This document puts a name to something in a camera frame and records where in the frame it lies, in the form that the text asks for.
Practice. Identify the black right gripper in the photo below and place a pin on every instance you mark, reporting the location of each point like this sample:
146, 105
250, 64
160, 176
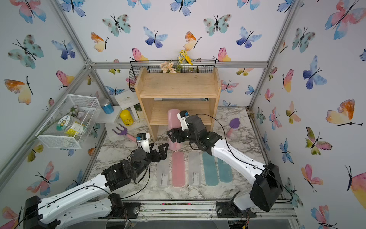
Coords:
175, 132

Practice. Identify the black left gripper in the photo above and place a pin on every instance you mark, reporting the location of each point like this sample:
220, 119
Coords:
162, 155

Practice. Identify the pink pencil case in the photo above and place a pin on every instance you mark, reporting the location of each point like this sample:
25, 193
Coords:
173, 122
178, 169

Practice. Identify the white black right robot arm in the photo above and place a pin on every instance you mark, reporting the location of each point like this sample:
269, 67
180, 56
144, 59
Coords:
265, 179

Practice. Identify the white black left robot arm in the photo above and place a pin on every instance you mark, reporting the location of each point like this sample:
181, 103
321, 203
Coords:
96, 198

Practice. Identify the wooden two-tier shelf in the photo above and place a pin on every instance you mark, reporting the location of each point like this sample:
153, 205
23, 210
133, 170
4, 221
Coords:
197, 93

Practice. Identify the purple pink toy rake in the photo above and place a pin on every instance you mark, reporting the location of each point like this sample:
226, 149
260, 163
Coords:
122, 131

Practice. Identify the yellow bottle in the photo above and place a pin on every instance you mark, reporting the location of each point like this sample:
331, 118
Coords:
126, 117

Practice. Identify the white small stool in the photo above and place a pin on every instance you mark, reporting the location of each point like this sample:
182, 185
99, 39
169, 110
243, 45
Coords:
128, 99

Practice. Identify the white step block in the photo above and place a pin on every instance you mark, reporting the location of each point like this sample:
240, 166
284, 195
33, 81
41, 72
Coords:
109, 121

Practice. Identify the purple pink toy trowel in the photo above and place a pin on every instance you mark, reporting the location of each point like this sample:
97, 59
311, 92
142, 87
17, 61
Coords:
234, 124

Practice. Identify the artificial flowers bunch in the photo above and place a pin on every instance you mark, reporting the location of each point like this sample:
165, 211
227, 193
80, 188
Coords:
176, 66

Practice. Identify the blue glitter jar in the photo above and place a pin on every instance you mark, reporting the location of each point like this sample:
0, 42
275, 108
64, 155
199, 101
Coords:
106, 106

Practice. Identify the round colourful tin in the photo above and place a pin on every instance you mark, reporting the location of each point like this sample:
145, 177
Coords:
70, 126

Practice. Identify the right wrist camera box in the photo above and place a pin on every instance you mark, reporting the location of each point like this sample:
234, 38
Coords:
182, 116

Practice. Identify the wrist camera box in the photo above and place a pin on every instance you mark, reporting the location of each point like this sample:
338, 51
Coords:
142, 141
182, 116

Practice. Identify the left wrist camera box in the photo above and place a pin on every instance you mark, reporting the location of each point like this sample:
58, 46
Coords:
142, 141

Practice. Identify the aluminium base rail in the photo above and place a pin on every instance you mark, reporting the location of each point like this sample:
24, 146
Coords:
201, 210

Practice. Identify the black wire basket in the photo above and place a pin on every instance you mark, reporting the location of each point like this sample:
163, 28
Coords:
199, 66

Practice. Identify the white wire mesh box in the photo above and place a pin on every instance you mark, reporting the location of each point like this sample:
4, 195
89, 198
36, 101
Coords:
84, 108

